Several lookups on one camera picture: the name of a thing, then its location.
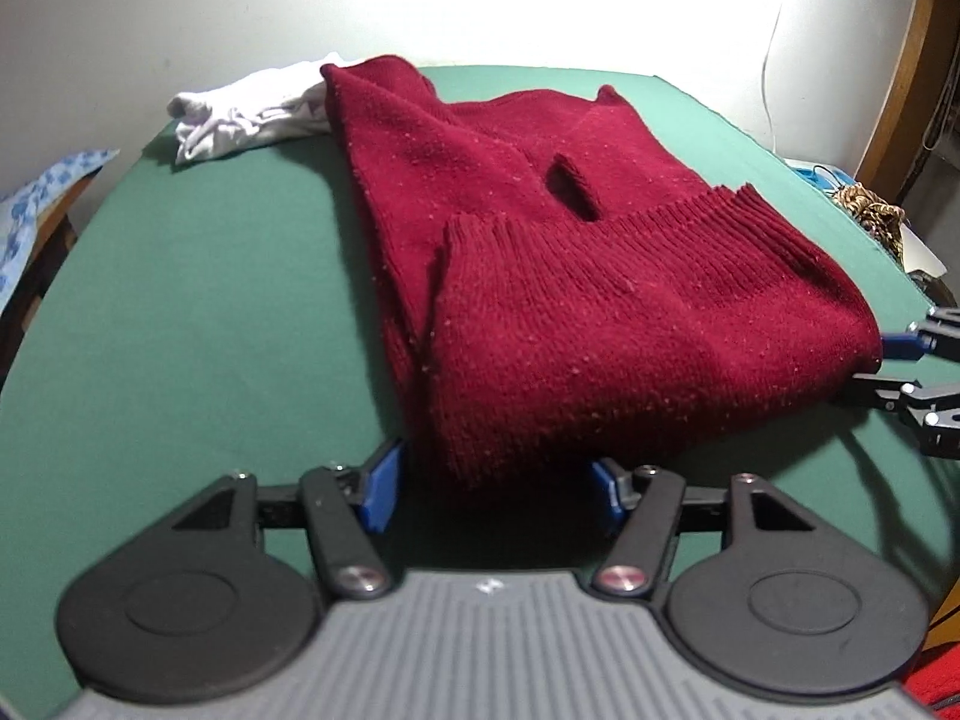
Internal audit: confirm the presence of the white folded garment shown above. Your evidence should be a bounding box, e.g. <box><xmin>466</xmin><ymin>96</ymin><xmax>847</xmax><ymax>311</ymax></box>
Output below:
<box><xmin>166</xmin><ymin>51</ymin><xmax>353</xmax><ymax>166</ymax></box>

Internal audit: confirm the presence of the red knit sweater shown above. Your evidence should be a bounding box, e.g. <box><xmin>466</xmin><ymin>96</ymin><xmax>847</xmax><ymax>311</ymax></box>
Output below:
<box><xmin>321</xmin><ymin>54</ymin><xmax>884</xmax><ymax>494</ymax></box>

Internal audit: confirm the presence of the blue patterned cloth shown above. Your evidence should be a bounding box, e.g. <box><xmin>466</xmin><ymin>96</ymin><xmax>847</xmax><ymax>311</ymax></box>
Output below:
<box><xmin>0</xmin><ymin>148</ymin><xmax>121</xmax><ymax>301</ymax></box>

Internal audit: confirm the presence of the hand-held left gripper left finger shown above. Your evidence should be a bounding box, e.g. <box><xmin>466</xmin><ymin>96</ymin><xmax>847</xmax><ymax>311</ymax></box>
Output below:
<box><xmin>172</xmin><ymin>439</ymin><xmax>407</xmax><ymax>602</ymax></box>

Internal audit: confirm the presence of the brown patterned cloth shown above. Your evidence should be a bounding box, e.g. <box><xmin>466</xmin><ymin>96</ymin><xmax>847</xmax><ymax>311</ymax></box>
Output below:
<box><xmin>831</xmin><ymin>181</ymin><xmax>910</xmax><ymax>252</ymax></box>

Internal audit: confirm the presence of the white cable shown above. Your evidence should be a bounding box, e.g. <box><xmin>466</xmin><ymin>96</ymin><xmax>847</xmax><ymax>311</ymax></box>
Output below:
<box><xmin>760</xmin><ymin>6</ymin><xmax>782</xmax><ymax>155</ymax></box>

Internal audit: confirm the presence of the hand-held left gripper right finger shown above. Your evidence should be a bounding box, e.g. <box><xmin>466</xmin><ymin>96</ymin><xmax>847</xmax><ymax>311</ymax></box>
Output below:
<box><xmin>590</xmin><ymin>457</ymin><xmax>815</xmax><ymax>601</ymax></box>

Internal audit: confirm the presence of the green table cover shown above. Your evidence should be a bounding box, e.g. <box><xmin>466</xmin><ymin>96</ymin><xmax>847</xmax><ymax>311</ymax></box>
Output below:
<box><xmin>0</xmin><ymin>64</ymin><xmax>960</xmax><ymax>720</ymax></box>

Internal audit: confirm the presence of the wooden frame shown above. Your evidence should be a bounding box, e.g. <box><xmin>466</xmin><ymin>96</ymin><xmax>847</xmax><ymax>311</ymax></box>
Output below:
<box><xmin>855</xmin><ymin>0</ymin><xmax>960</xmax><ymax>200</ymax></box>

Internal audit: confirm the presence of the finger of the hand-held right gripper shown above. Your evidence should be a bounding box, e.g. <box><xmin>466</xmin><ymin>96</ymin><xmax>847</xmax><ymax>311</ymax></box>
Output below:
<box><xmin>844</xmin><ymin>371</ymin><xmax>960</xmax><ymax>458</ymax></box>
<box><xmin>879</xmin><ymin>306</ymin><xmax>960</xmax><ymax>365</ymax></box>

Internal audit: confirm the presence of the person's red clothing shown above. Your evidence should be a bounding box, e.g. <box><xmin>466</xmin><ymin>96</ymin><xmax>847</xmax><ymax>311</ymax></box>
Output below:
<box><xmin>904</xmin><ymin>645</ymin><xmax>960</xmax><ymax>720</ymax></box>

